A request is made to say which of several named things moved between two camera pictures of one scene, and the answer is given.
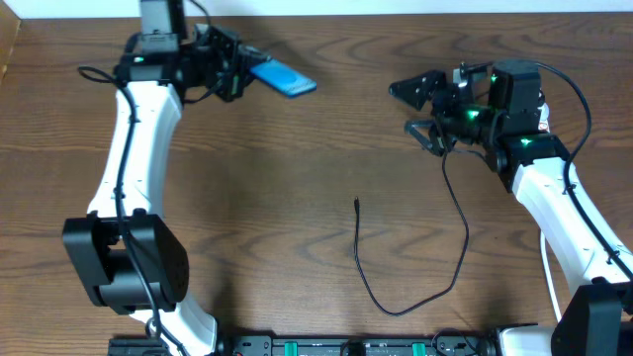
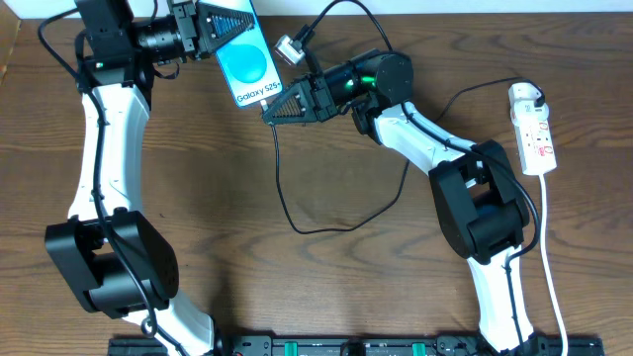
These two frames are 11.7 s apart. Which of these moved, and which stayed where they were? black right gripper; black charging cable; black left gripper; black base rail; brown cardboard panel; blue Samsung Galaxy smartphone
Moved: blue Samsung Galaxy smartphone; black right gripper; black charging cable; black left gripper
Stayed: brown cardboard panel; black base rail
